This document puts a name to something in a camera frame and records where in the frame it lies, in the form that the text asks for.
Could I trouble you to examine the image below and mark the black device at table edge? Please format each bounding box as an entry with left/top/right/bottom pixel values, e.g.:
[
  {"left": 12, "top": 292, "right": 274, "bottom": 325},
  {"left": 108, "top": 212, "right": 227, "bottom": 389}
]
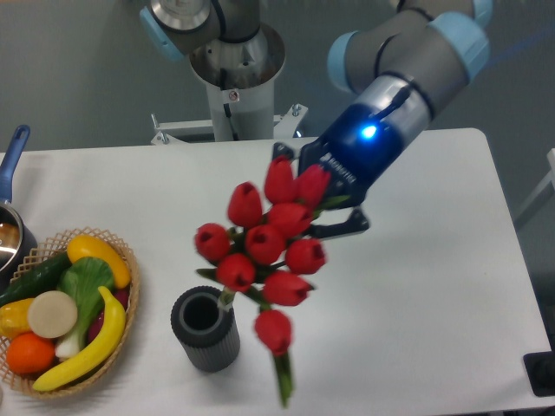
[{"left": 523, "top": 351, "right": 554, "bottom": 397}]

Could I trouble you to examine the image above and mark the orange fruit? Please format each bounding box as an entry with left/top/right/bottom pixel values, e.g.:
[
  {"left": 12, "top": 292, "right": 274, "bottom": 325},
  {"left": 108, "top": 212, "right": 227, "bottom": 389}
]
[{"left": 6, "top": 332, "right": 55, "bottom": 374}]

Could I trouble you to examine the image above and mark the white metal bracket right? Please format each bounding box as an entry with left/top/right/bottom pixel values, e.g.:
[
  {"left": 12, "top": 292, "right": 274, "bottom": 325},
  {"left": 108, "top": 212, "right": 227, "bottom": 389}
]
[{"left": 273, "top": 103, "right": 309, "bottom": 139}]

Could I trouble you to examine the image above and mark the blue handled saucepan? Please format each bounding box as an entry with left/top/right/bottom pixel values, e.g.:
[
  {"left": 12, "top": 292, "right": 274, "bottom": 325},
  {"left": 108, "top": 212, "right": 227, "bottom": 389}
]
[{"left": 1, "top": 125, "right": 36, "bottom": 292}]

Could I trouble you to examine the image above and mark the yellow bell pepper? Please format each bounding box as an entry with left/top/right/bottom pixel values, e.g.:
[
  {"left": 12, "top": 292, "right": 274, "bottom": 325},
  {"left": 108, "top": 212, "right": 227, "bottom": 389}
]
[{"left": 0, "top": 298, "right": 34, "bottom": 339}]

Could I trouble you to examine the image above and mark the white metal bracket left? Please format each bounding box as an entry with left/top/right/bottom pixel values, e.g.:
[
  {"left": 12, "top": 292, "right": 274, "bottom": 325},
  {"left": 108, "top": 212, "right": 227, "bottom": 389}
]
[{"left": 150, "top": 114, "right": 214, "bottom": 146}]

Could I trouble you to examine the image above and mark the dark grey ribbed vase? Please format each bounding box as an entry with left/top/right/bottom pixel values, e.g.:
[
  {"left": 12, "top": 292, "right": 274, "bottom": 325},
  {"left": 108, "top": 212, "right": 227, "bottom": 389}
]
[{"left": 170, "top": 286, "right": 240, "bottom": 373}]

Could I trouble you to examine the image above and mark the red tulip bouquet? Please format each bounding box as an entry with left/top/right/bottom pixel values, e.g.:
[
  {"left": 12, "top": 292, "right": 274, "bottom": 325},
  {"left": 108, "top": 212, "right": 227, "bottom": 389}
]
[{"left": 194, "top": 156, "right": 346, "bottom": 406}]

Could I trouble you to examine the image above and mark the yellow squash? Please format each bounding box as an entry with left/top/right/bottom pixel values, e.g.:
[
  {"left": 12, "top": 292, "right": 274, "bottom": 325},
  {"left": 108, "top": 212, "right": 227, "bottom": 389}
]
[{"left": 67, "top": 235, "right": 131, "bottom": 289}]

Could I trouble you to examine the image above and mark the white metal bracket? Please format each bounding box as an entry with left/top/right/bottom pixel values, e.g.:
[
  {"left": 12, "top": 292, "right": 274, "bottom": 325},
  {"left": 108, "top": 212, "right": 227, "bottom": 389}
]
[
  {"left": 150, "top": 114, "right": 214, "bottom": 146},
  {"left": 273, "top": 103, "right": 309, "bottom": 139}
]

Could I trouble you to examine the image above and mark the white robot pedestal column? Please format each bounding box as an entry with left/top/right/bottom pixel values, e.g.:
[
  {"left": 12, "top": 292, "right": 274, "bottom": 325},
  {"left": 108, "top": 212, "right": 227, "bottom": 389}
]
[{"left": 189, "top": 23, "right": 285, "bottom": 142}]

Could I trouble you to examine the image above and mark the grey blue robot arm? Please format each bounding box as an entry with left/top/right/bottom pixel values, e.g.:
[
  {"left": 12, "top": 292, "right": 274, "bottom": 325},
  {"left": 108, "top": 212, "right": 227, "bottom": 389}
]
[{"left": 140, "top": 1, "right": 493, "bottom": 238}]

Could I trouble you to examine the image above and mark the green bok choy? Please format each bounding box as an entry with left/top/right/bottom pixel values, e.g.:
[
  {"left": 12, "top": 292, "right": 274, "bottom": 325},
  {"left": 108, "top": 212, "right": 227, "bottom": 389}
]
[{"left": 55, "top": 257, "right": 114, "bottom": 361}]

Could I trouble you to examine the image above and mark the beige round disc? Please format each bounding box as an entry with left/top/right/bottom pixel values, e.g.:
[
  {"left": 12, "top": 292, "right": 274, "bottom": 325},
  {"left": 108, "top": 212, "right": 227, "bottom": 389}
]
[{"left": 27, "top": 290, "right": 78, "bottom": 339}]

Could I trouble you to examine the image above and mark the dark red fruit in basket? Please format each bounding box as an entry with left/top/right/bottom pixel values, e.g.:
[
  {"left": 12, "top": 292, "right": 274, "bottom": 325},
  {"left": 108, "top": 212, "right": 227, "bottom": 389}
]
[{"left": 87, "top": 288, "right": 129, "bottom": 344}]

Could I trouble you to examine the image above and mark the white frame at right edge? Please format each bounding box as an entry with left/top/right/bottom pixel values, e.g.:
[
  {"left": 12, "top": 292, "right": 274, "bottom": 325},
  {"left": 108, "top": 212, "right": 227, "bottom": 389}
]
[{"left": 513, "top": 148, "right": 554, "bottom": 231}]

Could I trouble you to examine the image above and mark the black cable on pedestal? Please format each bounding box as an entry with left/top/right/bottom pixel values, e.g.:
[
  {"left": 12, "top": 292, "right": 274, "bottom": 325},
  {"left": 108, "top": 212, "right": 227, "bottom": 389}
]
[{"left": 219, "top": 68, "right": 239, "bottom": 141}]

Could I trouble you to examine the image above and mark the yellow banana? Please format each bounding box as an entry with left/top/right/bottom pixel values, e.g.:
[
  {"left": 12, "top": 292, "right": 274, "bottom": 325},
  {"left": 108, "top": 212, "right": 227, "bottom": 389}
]
[{"left": 32, "top": 286, "right": 126, "bottom": 393}]

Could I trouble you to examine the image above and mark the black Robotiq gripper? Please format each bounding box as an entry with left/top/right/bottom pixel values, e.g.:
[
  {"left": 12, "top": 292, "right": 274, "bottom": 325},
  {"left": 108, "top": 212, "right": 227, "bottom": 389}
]
[{"left": 271, "top": 103, "right": 405, "bottom": 239}]

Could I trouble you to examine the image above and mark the woven wicker basket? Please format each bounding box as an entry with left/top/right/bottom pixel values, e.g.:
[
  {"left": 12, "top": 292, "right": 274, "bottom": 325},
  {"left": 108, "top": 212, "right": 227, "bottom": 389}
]
[{"left": 1, "top": 227, "right": 140, "bottom": 400}]

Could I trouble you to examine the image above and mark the green cucumber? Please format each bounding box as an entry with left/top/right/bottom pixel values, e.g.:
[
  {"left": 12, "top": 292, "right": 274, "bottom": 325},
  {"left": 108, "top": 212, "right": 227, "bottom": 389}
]
[{"left": 1, "top": 251, "right": 71, "bottom": 306}]

